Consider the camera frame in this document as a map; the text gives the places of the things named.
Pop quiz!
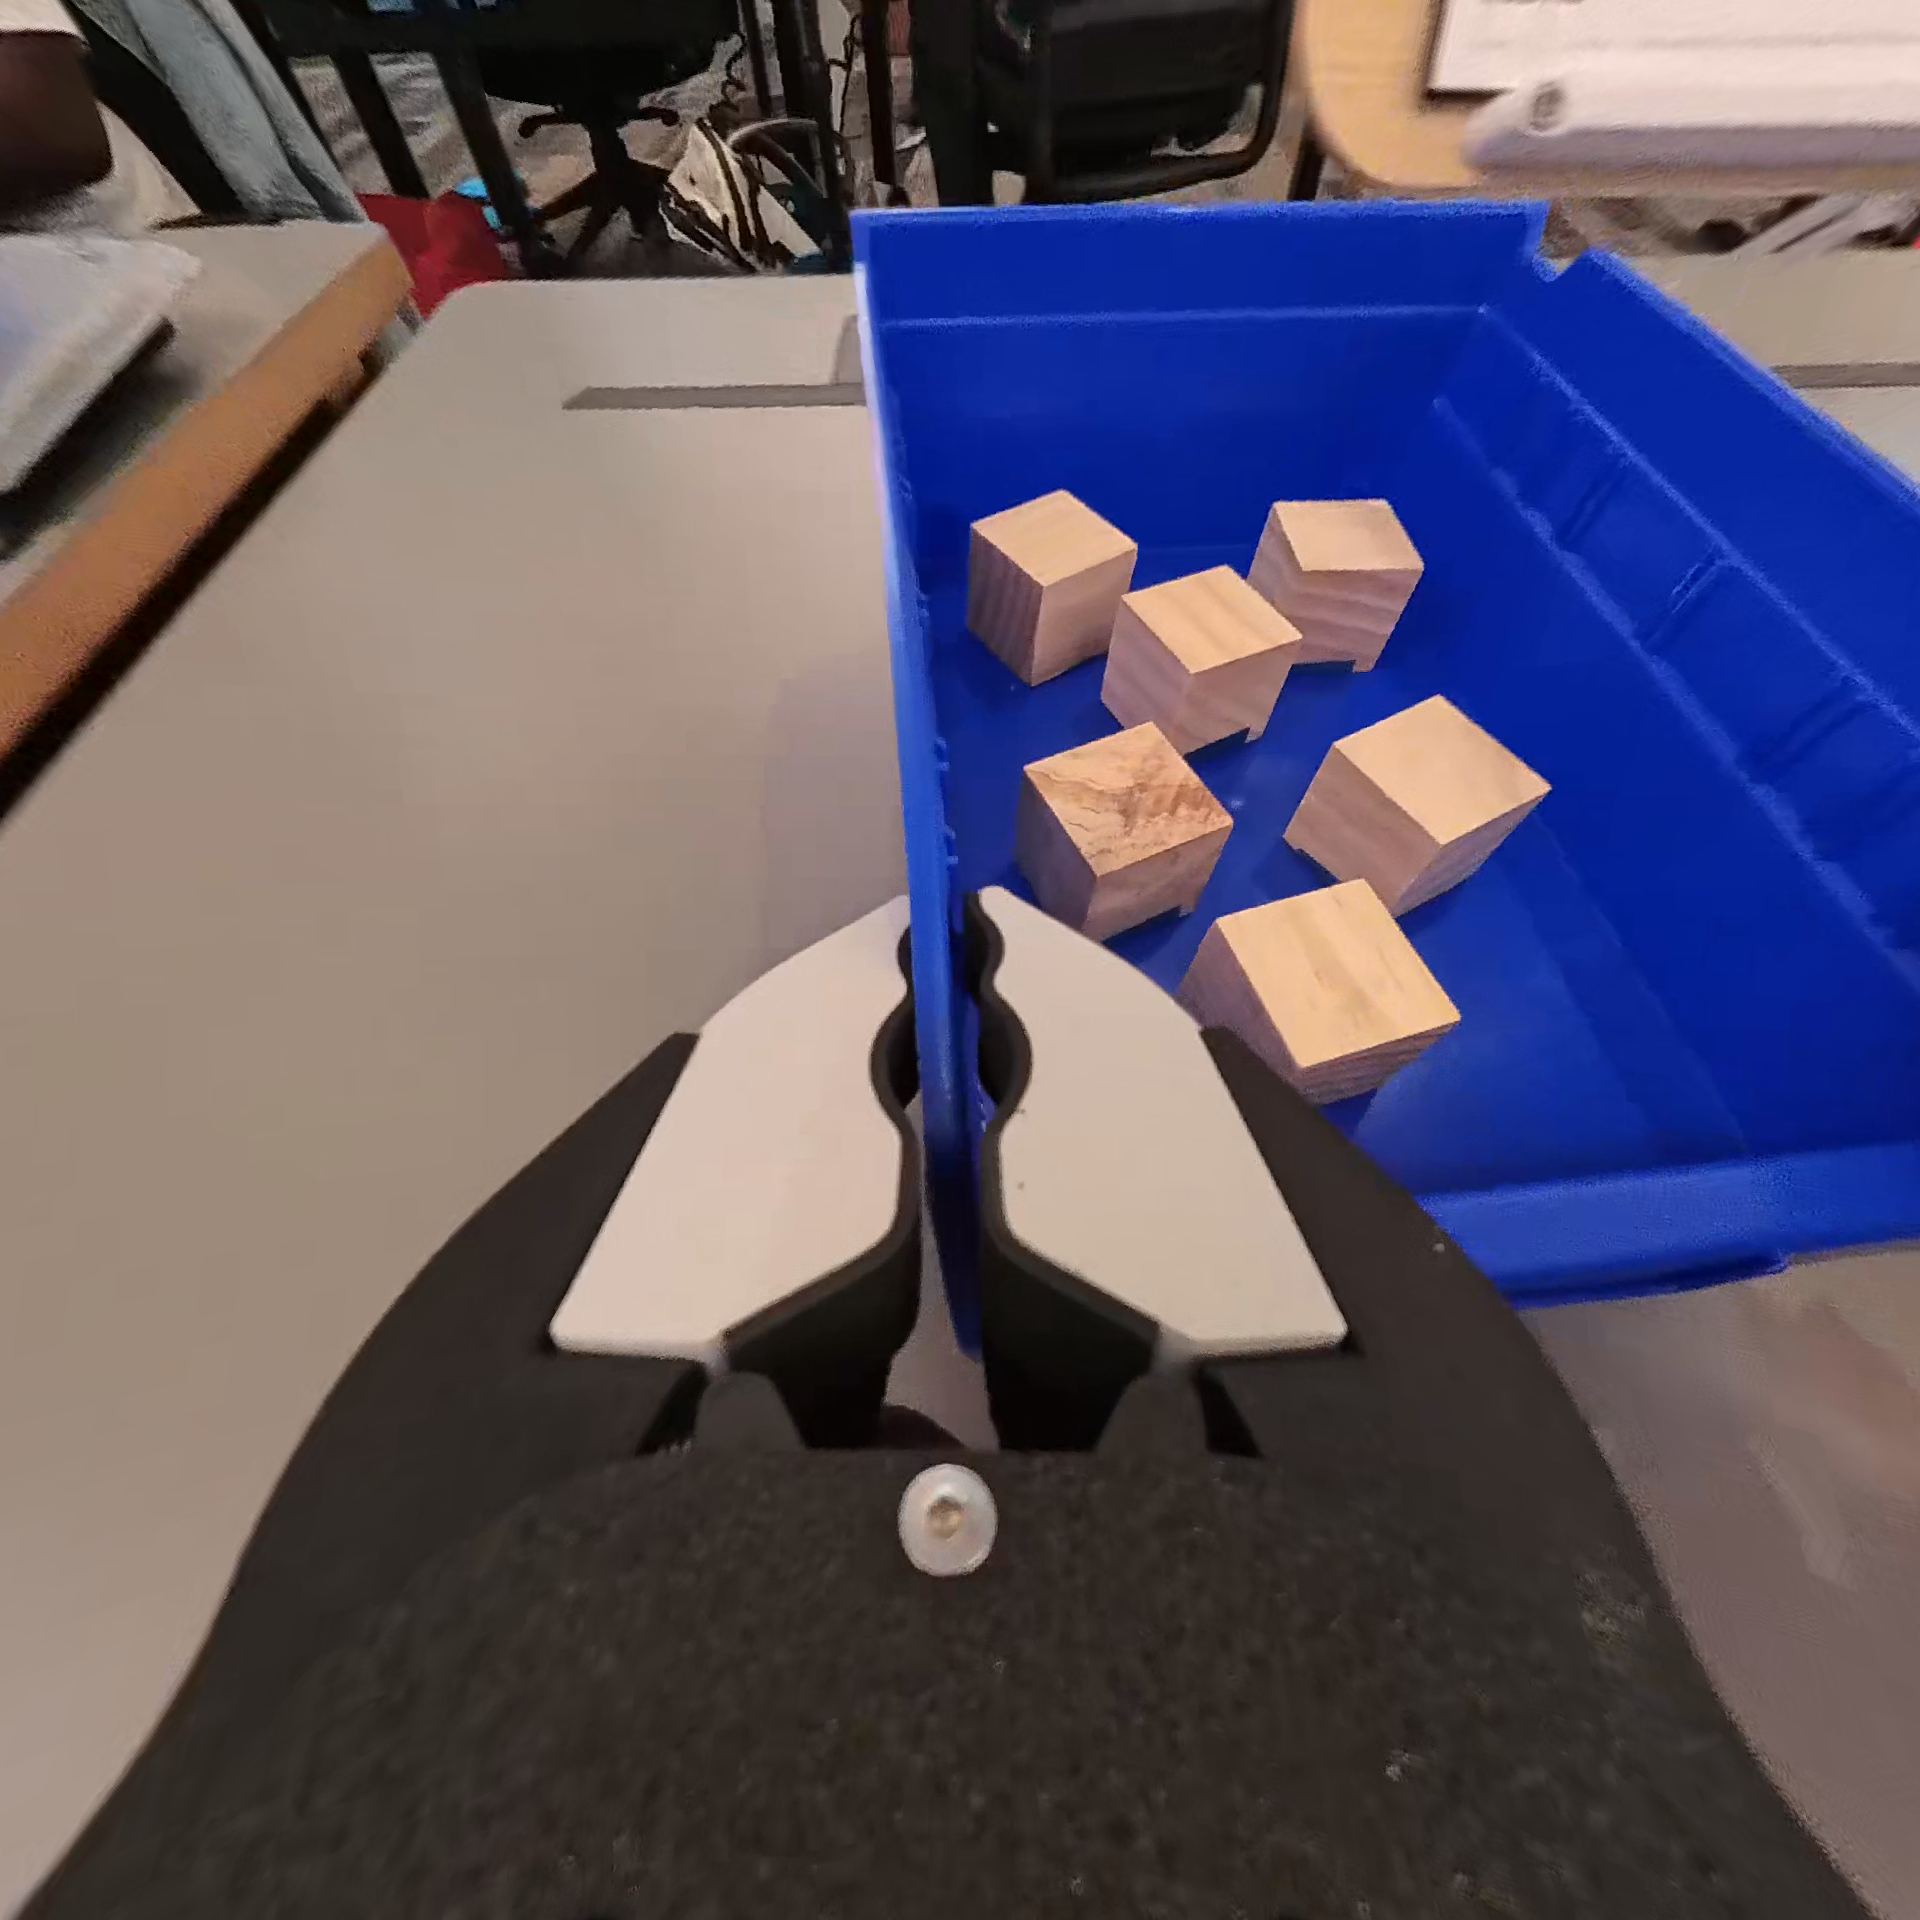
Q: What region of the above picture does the cluster of wooden cubes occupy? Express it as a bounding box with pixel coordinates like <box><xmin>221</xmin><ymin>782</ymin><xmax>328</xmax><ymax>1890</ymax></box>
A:
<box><xmin>965</xmin><ymin>490</ymin><xmax>1554</xmax><ymax>1106</ymax></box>

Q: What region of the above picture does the patterned white bag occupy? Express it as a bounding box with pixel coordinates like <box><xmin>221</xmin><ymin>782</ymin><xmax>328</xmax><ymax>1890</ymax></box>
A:
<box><xmin>660</xmin><ymin>117</ymin><xmax>845</xmax><ymax>274</ymax></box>

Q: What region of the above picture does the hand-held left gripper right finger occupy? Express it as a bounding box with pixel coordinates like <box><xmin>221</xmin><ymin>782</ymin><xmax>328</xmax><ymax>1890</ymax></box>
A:
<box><xmin>961</xmin><ymin>884</ymin><xmax>1354</xmax><ymax>1452</ymax></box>

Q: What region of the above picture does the white padded cloth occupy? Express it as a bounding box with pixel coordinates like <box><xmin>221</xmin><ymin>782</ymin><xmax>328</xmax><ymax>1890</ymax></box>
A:
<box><xmin>0</xmin><ymin>231</ymin><xmax>208</xmax><ymax>501</ymax></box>

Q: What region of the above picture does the black office chair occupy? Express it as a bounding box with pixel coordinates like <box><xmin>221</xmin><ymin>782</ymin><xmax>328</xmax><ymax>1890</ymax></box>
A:
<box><xmin>464</xmin><ymin>0</ymin><xmax>754</xmax><ymax>280</ymax></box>
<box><xmin>915</xmin><ymin>0</ymin><xmax>1301</xmax><ymax>207</ymax></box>

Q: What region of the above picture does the red bag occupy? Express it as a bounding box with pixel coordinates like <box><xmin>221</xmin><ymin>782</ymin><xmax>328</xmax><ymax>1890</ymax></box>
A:
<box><xmin>356</xmin><ymin>189</ymin><xmax>514</xmax><ymax>320</ymax></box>

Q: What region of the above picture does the blue plastic bin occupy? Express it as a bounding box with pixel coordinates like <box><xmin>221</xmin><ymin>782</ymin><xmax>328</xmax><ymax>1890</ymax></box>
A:
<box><xmin>850</xmin><ymin>198</ymin><xmax>1920</xmax><ymax>1308</ymax></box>

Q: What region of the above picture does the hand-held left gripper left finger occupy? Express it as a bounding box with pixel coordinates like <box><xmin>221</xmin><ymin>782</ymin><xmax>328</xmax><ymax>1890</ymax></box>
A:
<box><xmin>547</xmin><ymin>895</ymin><xmax>924</xmax><ymax>1452</ymax></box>

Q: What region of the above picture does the wooden board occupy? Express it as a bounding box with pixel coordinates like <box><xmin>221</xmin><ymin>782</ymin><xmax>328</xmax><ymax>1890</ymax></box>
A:
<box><xmin>1297</xmin><ymin>0</ymin><xmax>1920</xmax><ymax>192</ymax></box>

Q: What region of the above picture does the grey desk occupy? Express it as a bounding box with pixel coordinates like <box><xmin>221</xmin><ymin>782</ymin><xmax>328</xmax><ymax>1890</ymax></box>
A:
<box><xmin>0</xmin><ymin>224</ymin><xmax>1920</xmax><ymax>1863</ymax></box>

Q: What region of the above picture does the wooden table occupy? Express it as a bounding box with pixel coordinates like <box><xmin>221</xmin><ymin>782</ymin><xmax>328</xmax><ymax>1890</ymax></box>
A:
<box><xmin>0</xmin><ymin>224</ymin><xmax>417</xmax><ymax>771</ymax></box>

